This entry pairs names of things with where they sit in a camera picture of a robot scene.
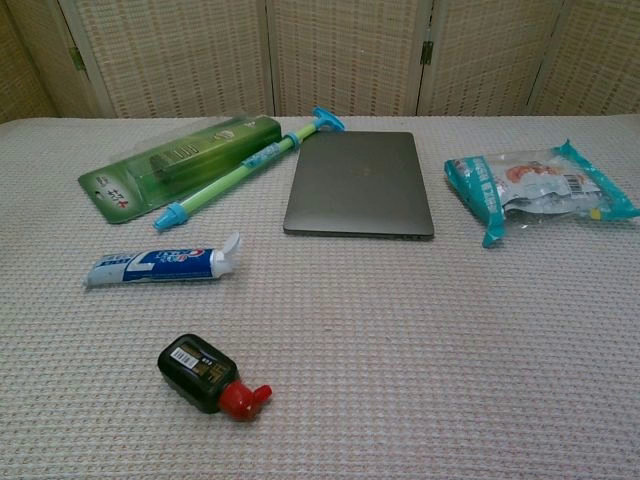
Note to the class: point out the blue white toothpaste tube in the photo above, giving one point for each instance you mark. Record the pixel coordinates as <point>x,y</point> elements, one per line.
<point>150,265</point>

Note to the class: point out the black ink bottle red cap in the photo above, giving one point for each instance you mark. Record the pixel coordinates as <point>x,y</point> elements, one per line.
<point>197,370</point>

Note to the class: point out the grey closed laptop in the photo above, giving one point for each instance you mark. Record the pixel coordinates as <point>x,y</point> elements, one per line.
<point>357,185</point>

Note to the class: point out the beige woven tablecloth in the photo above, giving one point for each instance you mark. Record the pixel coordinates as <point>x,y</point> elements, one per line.
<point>350,325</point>

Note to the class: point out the green blue toy water pump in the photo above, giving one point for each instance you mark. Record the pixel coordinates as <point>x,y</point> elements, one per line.
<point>220,184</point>

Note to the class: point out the green toothbrush blister pack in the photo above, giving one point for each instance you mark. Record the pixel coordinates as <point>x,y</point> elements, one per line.
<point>150,170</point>

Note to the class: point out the wicker folding screen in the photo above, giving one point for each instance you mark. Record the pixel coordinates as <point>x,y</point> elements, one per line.
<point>325,50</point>

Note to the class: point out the brass screen hinge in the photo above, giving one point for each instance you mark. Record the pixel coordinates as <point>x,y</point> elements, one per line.
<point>76,57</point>
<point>426,52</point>

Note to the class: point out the teal clear snack bag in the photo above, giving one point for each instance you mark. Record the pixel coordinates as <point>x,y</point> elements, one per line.
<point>540,190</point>

